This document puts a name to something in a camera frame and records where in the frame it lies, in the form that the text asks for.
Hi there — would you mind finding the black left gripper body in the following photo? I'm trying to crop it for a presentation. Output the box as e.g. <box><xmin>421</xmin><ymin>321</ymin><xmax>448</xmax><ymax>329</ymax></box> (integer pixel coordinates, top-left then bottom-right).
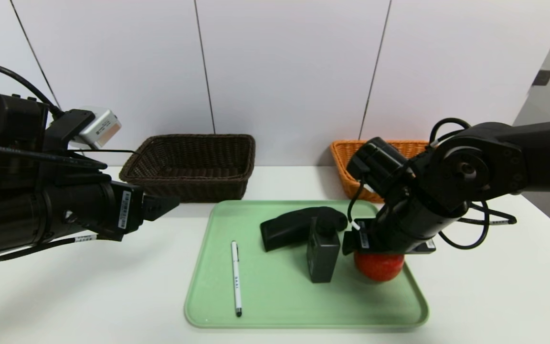
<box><xmin>43</xmin><ymin>180</ymin><xmax>144</xmax><ymax>242</ymax></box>

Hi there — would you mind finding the white pen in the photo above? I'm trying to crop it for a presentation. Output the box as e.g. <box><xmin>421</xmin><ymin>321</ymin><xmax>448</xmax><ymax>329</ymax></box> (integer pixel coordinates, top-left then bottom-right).
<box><xmin>231</xmin><ymin>240</ymin><xmax>243</xmax><ymax>317</ymax></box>

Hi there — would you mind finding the black square toiletry bottle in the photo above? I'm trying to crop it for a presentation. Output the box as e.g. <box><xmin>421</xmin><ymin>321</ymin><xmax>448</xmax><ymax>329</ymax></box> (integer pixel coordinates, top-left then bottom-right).
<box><xmin>306</xmin><ymin>217</ymin><xmax>340</xmax><ymax>283</ymax></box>

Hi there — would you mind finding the red apple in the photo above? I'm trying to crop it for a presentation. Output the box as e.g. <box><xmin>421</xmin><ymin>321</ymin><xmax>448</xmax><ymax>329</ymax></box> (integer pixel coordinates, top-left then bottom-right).
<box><xmin>354</xmin><ymin>252</ymin><xmax>405</xmax><ymax>282</ymax></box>

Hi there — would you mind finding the dark brown wicker basket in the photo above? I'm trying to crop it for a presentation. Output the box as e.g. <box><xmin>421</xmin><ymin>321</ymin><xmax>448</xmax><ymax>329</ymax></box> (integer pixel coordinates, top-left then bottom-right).
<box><xmin>119</xmin><ymin>134</ymin><xmax>256</xmax><ymax>203</ymax></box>

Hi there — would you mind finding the orange wicker basket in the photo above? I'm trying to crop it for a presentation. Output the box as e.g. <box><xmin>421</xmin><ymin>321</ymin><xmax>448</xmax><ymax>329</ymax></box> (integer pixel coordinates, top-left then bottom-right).
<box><xmin>330</xmin><ymin>140</ymin><xmax>429</xmax><ymax>204</ymax></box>

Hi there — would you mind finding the black glasses case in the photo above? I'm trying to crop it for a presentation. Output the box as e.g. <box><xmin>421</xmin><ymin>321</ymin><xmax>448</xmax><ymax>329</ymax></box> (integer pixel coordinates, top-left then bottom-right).
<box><xmin>260</xmin><ymin>206</ymin><xmax>348</xmax><ymax>252</ymax></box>

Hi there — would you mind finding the light green plastic tray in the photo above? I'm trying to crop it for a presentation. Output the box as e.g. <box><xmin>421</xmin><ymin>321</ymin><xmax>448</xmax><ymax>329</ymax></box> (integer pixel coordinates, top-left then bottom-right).
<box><xmin>184</xmin><ymin>200</ymin><xmax>429</xmax><ymax>329</ymax></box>

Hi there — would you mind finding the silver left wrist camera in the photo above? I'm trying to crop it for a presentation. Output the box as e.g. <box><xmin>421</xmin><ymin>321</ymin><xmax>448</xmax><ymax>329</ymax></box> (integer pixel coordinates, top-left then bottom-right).
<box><xmin>72</xmin><ymin>109</ymin><xmax>123</xmax><ymax>150</ymax></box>

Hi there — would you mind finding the thin tagged left arm cable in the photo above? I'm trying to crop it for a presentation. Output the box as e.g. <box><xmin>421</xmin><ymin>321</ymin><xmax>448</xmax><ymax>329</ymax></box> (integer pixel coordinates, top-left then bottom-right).
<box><xmin>0</xmin><ymin>234</ymin><xmax>99</xmax><ymax>280</ymax></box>

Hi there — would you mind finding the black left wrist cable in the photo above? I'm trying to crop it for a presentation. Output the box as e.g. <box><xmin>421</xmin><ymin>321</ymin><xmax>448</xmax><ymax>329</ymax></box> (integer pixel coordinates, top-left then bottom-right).
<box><xmin>0</xmin><ymin>64</ymin><xmax>64</xmax><ymax>119</ymax></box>

